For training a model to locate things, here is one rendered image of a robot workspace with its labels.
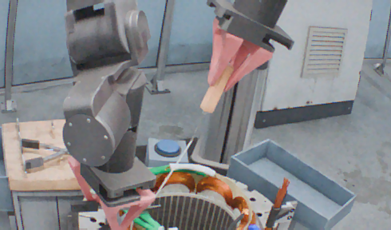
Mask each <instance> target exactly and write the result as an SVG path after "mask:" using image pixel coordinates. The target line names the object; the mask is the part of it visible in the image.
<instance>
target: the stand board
mask: <svg viewBox="0 0 391 230"><path fill-rule="evenodd" d="M51 121H53V126H54V129H55V139H53V138H52V131H51ZM64 123H65V120H59V121H56V120H49V121H31V122H23V123H19V126H20V134H21V139H30V140H39V141H40V143H44V144H47V145H51V146H55V147H58V148H63V149H64V148H66V147H65V145H64V143H63V139H62V130H63V127H64ZM2 130H3V138H4V146H5V154H6V166H7V171H8V177H9V183H10V190H11V191H12V190H14V191H17V190H18V191H22V190H23V191H26V190H28V191H31V190H34V191H36V190H39V191H41V190H45V191H46V190H50V191H52V190H74V189H75V190H80V189H81V188H80V186H79V184H78V183H77V180H76V178H75V176H74V174H73V171H72V169H71V168H70V166H69V164H68V158H69V157H71V156H66V155H64V156H63V157H62V165H63V168H62V167H61V166H60V163H59V160H58V158H57V159H55V160H53V161H50V162H48V163H44V166H41V167H38V168H37V167H36V168H33V169H27V170H26V174H27V177H28V178H27V179H26V178H25V174H24V169H23V164H22V155H21V150H20V144H19V139H18V131H17V123H7V124H2ZM22 150H23V154H24V159H25V161H26V160H29V159H34V158H35V157H42V158H43V157H47V156H49V155H51V154H55V153H56V152H53V151H49V150H48V151H46V150H45V149H43V148H40V149H30V148H22Z"/></svg>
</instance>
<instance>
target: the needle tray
mask: <svg viewBox="0 0 391 230"><path fill-rule="evenodd" d="M227 177H229V178H230V179H232V180H234V181H235V183H236V182H237V181H238V182H240V183H242V184H245V185H246V186H247V187H248V188H247V190H248V191H249V192H252V191H253V190H255V191H256V192H259V193H260V194H261V195H262V196H265V197H266V198H267V199H268V200H269V201H270V202H271V203H272V204H274V201H275V197H276V196H277V192H278V191H279V189H280V188H282V183H283V182H284V180H283V179H284V177H285V179H287V178H288V179H289V180H288V184H289V185H288V184H287V185H288V188H287V191H288V193H287V195H286V198H285V200H284V204H285V203H286V202H291V201H293V200H296V201H297V206H296V209H295V211H294V215H293V216H292V218H291V220H290V224H289V228H288V229H287V230H330V229H331V228H333V227H334V226H335V225H336V224H337V223H338V222H339V221H340V220H342V219H343V218H345V216H347V215H348V213H350V211H351V209H352V207H353V203H354V201H355V199H356V197H357V195H355V194H354V193H353V192H351V191H350V190H349V189H347V188H345V187H343V185H340V184H339V183H337V182H336V181H334V180H333V179H332V178H331V179H330V178H329V177H328V176H326V174H324V173H323V172H321V171H319V170H318V169H316V168H315V167H313V165H310V164H308V163H306V161H304V160H302V159H301V158H300V157H298V156H295V155H294V154H293V153H292V152H290V151H289V150H287V149H286V148H283V147H282V146H280V145H279V144H277V143H276V142H274V141H273V140H271V139H270V138H268V139H266V140H264V141H261V142H259V144H257V145H254V146H252V147H250V148H249V149H245V150H243V151H242V152H240V153H237V154H235V155H233V156H231V159H230V164H229V167H228V171H227ZM289 182H290V183H289ZM280 185H281V187H280Z"/></svg>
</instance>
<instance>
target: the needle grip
mask: <svg viewBox="0 0 391 230"><path fill-rule="evenodd" d="M233 71H234V67H233V66H232V65H230V64H228V65H227V67H226V69H225V70H224V71H223V73H222V74H221V76H220V77H219V79H218V80H217V81H216V83H215V84H214V85H213V86H210V87H209V90H208V91H207V94H205V96H204V98H203V100H202V102H201V104H200V108H201V109H202V110H203V111H205V112H209V113H213V112H214V110H215V107H216V106H217V103H218V101H219V99H220V97H221V95H222V93H223V90H224V88H225V86H226V84H227V82H228V80H229V78H230V77H231V75H232V73H233Z"/></svg>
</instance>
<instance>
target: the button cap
mask: <svg viewBox="0 0 391 230"><path fill-rule="evenodd" d="M157 149H158V150H159V151H161V152H162V153H167V154H171V155H173V154H176V153H178V152H179V145H178V143H176V142H175V141H173V140H169V139H164V140H161V141H159V142H158V144H157Z"/></svg>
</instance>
